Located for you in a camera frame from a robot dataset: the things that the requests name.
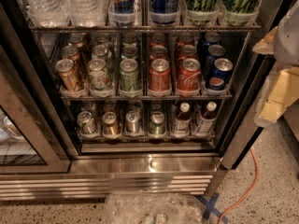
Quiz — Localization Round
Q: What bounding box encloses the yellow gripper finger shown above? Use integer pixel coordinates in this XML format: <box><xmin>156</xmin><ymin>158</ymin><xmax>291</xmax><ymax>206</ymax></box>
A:
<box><xmin>254</xmin><ymin>62</ymin><xmax>299</xmax><ymax>128</ymax></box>
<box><xmin>252</xmin><ymin>27</ymin><xmax>277</xmax><ymax>55</ymax></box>

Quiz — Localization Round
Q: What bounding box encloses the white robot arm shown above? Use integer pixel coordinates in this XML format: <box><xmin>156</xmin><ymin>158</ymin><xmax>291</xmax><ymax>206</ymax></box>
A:
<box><xmin>252</xmin><ymin>1</ymin><xmax>299</xmax><ymax>128</ymax></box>

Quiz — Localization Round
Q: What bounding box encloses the middle blue pepsi can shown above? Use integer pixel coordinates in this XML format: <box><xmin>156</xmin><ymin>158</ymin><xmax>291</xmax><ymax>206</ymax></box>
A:
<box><xmin>203</xmin><ymin>45</ymin><xmax>225</xmax><ymax>77</ymax></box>

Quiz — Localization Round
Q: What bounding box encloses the rear blue pepsi can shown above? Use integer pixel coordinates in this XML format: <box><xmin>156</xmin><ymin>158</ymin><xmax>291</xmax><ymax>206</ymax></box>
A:
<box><xmin>199</xmin><ymin>32</ymin><xmax>221</xmax><ymax>55</ymax></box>

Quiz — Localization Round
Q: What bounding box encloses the front blue pepsi can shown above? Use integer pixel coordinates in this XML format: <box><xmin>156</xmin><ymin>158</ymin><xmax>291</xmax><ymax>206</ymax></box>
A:
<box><xmin>207</xmin><ymin>58</ymin><xmax>234</xmax><ymax>91</ymax></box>

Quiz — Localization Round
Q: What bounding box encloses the middle red coca-cola can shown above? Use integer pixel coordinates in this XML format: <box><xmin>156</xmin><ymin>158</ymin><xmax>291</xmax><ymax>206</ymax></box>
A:
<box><xmin>177</xmin><ymin>45</ymin><xmax>197</xmax><ymax>62</ymax></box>

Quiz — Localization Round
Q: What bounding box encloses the red coca-cola can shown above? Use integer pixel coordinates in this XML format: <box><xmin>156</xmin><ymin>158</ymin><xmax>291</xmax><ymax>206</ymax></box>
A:
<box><xmin>177</xmin><ymin>58</ymin><xmax>201</xmax><ymax>91</ymax></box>
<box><xmin>177</xmin><ymin>45</ymin><xmax>197</xmax><ymax>62</ymax></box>

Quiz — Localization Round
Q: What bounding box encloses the front red coca-cola can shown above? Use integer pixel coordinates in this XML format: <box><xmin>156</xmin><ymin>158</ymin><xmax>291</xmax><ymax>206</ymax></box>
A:
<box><xmin>177</xmin><ymin>58</ymin><xmax>201</xmax><ymax>91</ymax></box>

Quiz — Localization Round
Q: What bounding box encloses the middle orange soda can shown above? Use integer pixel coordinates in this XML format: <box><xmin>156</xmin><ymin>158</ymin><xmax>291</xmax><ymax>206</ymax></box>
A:
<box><xmin>149</xmin><ymin>45</ymin><xmax>167</xmax><ymax>61</ymax></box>

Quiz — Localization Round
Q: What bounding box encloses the orange soda can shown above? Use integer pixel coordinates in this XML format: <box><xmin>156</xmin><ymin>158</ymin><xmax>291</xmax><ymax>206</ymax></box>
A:
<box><xmin>149</xmin><ymin>59</ymin><xmax>171</xmax><ymax>91</ymax></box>
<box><xmin>149</xmin><ymin>45</ymin><xmax>167</xmax><ymax>61</ymax></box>

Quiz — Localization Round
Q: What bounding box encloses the front orange soda can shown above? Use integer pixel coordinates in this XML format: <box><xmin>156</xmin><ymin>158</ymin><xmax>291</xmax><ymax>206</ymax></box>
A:
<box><xmin>149</xmin><ymin>59</ymin><xmax>171</xmax><ymax>91</ymax></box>

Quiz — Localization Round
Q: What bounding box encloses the middle white green soda can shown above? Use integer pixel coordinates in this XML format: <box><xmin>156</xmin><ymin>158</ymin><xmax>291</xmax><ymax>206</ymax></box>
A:
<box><xmin>92</xmin><ymin>44</ymin><xmax>112</xmax><ymax>63</ymax></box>

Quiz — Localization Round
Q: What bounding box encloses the white green soda can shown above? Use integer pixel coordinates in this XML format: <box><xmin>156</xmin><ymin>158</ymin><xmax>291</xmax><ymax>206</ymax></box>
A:
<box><xmin>92</xmin><ymin>44</ymin><xmax>112</xmax><ymax>63</ymax></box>
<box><xmin>88</xmin><ymin>59</ymin><xmax>112</xmax><ymax>91</ymax></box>

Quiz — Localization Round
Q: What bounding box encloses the stainless steel fridge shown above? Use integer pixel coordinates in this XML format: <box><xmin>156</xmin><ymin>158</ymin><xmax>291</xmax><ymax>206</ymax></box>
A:
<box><xmin>0</xmin><ymin>0</ymin><xmax>299</xmax><ymax>202</ymax></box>

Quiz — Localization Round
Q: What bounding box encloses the front white green soda can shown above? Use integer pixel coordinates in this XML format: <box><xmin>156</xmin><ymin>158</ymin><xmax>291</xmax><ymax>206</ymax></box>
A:
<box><xmin>88</xmin><ymin>59</ymin><xmax>112</xmax><ymax>91</ymax></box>

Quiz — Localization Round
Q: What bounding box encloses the bottom gold can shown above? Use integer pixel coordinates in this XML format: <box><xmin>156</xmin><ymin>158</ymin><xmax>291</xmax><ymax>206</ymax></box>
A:
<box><xmin>102</xmin><ymin>112</ymin><xmax>120</xmax><ymax>135</ymax></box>

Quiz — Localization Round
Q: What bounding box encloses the bottom silver green can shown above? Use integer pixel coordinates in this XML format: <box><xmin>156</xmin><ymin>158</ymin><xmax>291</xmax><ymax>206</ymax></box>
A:
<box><xmin>77</xmin><ymin>111</ymin><xmax>98</xmax><ymax>134</ymax></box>

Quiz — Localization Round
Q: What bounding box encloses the middle gold soda can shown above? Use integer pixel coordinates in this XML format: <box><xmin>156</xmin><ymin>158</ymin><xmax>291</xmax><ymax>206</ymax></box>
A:
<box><xmin>61</xmin><ymin>45</ymin><xmax>83</xmax><ymax>66</ymax></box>

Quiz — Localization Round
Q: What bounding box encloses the gold soda can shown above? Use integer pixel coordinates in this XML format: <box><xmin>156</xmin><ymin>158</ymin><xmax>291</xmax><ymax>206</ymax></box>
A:
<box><xmin>61</xmin><ymin>45</ymin><xmax>83</xmax><ymax>66</ymax></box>
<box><xmin>54</xmin><ymin>59</ymin><xmax>84</xmax><ymax>92</ymax></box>

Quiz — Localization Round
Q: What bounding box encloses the front gold soda can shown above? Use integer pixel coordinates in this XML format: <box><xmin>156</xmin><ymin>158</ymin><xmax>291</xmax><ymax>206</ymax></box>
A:
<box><xmin>54</xmin><ymin>59</ymin><xmax>84</xmax><ymax>92</ymax></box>

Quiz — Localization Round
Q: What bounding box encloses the glass fridge door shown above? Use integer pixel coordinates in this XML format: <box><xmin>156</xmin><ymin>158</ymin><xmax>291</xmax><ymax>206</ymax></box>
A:
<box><xmin>0</xmin><ymin>7</ymin><xmax>69</xmax><ymax>175</ymax></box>

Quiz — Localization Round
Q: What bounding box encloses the right juice bottle white cap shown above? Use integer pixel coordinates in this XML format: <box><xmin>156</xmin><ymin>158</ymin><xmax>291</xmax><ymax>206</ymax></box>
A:
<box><xmin>195</xmin><ymin>102</ymin><xmax>217</xmax><ymax>133</ymax></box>

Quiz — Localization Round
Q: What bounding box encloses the juice bottle white cap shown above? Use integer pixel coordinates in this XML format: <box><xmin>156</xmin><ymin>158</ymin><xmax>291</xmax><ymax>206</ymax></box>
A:
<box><xmin>195</xmin><ymin>102</ymin><xmax>217</xmax><ymax>133</ymax></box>
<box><xmin>172</xmin><ymin>102</ymin><xmax>191</xmax><ymax>134</ymax></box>

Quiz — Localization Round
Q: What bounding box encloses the left juice bottle white cap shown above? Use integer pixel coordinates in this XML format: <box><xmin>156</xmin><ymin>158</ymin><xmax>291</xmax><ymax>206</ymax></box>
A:
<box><xmin>172</xmin><ymin>102</ymin><xmax>191</xmax><ymax>134</ymax></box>

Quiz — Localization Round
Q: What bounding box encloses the blue tape cross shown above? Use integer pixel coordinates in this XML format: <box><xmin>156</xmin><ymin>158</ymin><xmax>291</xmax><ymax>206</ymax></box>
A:
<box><xmin>196</xmin><ymin>192</ymin><xmax>221</xmax><ymax>224</ymax></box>

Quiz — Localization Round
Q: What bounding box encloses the right clear water bottle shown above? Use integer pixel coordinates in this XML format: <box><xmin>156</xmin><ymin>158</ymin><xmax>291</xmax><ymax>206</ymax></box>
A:
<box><xmin>69</xmin><ymin>0</ymin><xmax>110</xmax><ymax>27</ymax></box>

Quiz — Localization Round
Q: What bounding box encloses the clear water bottle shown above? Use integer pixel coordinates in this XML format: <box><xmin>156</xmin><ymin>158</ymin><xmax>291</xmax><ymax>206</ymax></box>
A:
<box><xmin>69</xmin><ymin>0</ymin><xmax>110</xmax><ymax>27</ymax></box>
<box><xmin>27</xmin><ymin>0</ymin><xmax>68</xmax><ymax>27</ymax></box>

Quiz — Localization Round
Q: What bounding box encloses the clear plastic bin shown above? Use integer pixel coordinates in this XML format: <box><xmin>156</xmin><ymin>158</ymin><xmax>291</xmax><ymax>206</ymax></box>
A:
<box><xmin>102</xmin><ymin>193</ymin><xmax>203</xmax><ymax>224</ymax></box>

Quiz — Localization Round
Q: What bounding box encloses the left clear water bottle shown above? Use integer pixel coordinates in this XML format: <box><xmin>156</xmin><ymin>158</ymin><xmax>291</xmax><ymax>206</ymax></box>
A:
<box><xmin>27</xmin><ymin>0</ymin><xmax>68</xmax><ymax>27</ymax></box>

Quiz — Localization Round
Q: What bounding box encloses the orange power cable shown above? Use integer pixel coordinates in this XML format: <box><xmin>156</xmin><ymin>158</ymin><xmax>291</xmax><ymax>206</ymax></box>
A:
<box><xmin>217</xmin><ymin>147</ymin><xmax>261</xmax><ymax>224</ymax></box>

